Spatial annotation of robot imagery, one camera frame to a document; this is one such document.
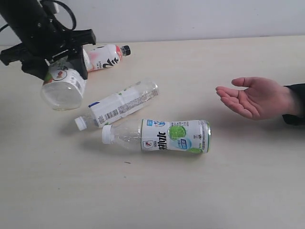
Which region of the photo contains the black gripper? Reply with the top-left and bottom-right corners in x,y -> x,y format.
0,15 -> 96,80

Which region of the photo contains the clear bottle floral label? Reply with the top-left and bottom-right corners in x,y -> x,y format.
41,58 -> 87,111

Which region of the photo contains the pink peach drink bottle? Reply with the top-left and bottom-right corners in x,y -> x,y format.
83,44 -> 131,72

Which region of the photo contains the clear bottle white label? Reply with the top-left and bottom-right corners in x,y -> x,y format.
74,79 -> 159,131

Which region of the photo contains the clear bottle lime label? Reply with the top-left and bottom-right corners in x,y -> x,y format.
102,119 -> 211,154

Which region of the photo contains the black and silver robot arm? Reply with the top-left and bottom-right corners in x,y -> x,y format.
0,0 -> 96,80

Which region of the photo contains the black sleeved forearm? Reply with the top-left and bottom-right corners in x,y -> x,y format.
282,83 -> 305,126

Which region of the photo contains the open bare human hand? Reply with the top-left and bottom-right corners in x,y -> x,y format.
215,77 -> 288,120

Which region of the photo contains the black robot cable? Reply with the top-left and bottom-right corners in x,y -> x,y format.
0,0 -> 78,33

